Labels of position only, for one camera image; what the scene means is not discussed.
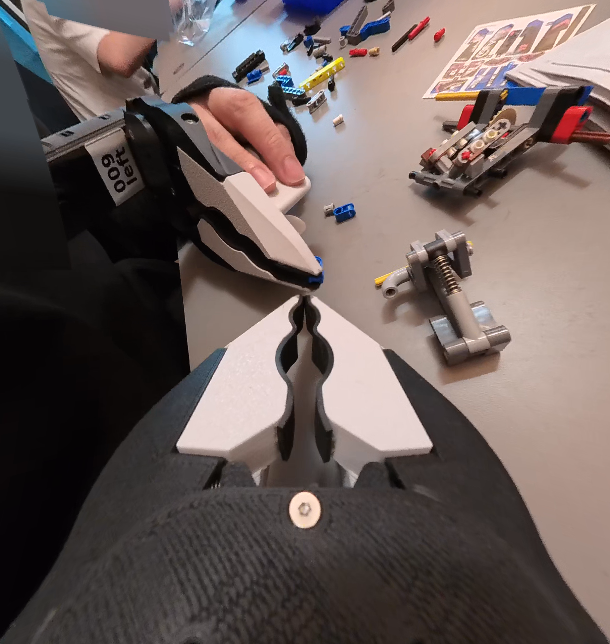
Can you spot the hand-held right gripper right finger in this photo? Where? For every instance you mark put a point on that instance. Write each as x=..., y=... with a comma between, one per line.
x=375, y=402

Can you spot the pile of loose lego pieces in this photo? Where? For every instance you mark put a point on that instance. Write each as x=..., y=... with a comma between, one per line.
x=325, y=70

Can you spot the person's left hand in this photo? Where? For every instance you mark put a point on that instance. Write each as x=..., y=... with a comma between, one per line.
x=244, y=131

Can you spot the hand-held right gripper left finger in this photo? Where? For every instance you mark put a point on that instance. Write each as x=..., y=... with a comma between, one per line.
x=234, y=402

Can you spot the blue lego connector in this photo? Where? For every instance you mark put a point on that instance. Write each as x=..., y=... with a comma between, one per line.
x=344, y=212
x=316, y=274

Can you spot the open lego instruction booklet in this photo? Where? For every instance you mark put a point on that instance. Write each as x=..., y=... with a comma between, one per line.
x=586, y=75

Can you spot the grey lego shock absorber assembly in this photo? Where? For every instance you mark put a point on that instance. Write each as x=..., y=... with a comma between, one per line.
x=461, y=307

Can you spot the multicoloured lego chassis assembly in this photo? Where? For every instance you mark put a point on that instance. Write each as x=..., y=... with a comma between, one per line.
x=486, y=146

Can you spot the colourful sticker sheet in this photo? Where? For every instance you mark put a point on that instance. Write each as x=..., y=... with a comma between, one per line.
x=491, y=50

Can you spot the clear plastic bag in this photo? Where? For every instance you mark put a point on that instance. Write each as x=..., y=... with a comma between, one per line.
x=191, y=25

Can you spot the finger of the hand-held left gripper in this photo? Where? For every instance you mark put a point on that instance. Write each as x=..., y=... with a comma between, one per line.
x=274, y=231
x=229, y=251

